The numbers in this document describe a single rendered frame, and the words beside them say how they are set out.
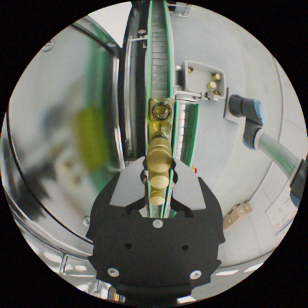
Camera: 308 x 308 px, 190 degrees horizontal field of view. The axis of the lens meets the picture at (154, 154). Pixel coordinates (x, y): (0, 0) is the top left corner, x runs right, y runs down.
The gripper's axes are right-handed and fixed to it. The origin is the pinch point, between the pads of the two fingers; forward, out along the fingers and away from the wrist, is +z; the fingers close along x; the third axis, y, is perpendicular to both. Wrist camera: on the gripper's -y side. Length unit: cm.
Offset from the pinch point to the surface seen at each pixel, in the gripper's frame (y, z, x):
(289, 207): 113, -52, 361
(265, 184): 146, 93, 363
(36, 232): 3.1, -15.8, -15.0
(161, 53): -31.5, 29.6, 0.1
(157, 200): 11.2, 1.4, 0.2
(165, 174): 4.2, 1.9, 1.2
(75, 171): 1.3, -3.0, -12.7
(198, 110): -6.3, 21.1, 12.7
